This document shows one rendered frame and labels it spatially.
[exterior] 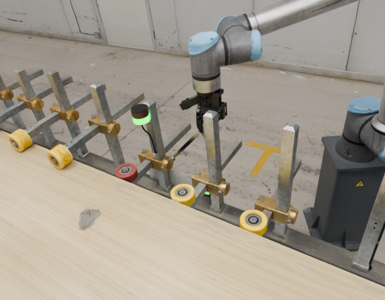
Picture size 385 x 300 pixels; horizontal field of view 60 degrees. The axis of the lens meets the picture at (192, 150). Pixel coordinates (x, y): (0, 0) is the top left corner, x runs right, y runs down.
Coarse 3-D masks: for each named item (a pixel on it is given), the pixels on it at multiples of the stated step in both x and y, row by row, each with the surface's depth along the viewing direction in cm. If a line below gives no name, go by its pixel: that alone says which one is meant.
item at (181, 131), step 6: (180, 126) 147; (186, 126) 147; (174, 132) 144; (180, 132) 144; (186, 132) 148; (168, 138) 141; (174, 138) 141; (180, 138) 145; (168, 144) 138; (174, 144) 142; (168, 150) 139; (144, 162) 130; (150, 162) 130; (138, 168) 128; (144, 168) 128; (150, 168) 131; (138, 174) 126; (144, 174) 129; (138, 180) 127
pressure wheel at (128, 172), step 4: (124, 164) 123; (128, 164) 123; (132, 164) 123; (116, 168) 122; (120, 168) 122; (124, 168) 120; (128, 168) 121; (132, 168) 121; (136, 168) 121; (116, 172) 120; (120, 172) 120; (124, 172) 120; (128, 172) 120; (132, 172) 119; (136, 172) 121; (116, 176) 119; (120, 176) 118; (124, 176) 118; (128, 176) 118; (132, 176) 119; (136, 176) 121; (128, 180) 119; (132, 180) 120
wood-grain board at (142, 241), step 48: (0, 144) 144; (0, 192) 119; (48, 192) 116; (96, 192) 114; (144, 192) 111; (0, 240) 101; (48, 240) 99; (96, 240) 98; (144, 240) 96; (192, 240) 94; (240, 240) 92; (0, 288) 88; (48, 288) 87; (96, 288) 86; (144, 288) 84; (192, 288) 83; (240, 288) 82; (288, 288) 80; (336, 288) 79; (384, 288) 78
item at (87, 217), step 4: (88, 208) 107; (80, 212) 106; (84, 212) 105; (88, 212) 106; (92, 212) 104; (96, 212) 105; (100, 212) 106; (80, 216) 105; (84, 216) 103; (88, 216) 104; (92, 216) 104; (96, 216) 104; (80, 220) 102; (84, 220) 103; (88, 220) 104; (92, 220) 103; (80, 224) 103; (84, 224) 102; (88, 224) 102; (84, 228) 101
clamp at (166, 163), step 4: (140, 152) 134; (148, 152) 133; (140, 156) 132; (144, 156) 132; (148, 156) 131; (152, 156) 131; (140, 160) 134; (152, 160) 130; (156, 160) 129; (164, 160) 128; (168, 160) 128; (172, 160) 130; (152, 164) 131; (156, 164) 130; (160, 164) 128; (164, 164) 128; (168, 164) 129; (172, 164) 131; (156, 168) 131; (160, 168) 130; (164, 168) 128; (168, 168) 130
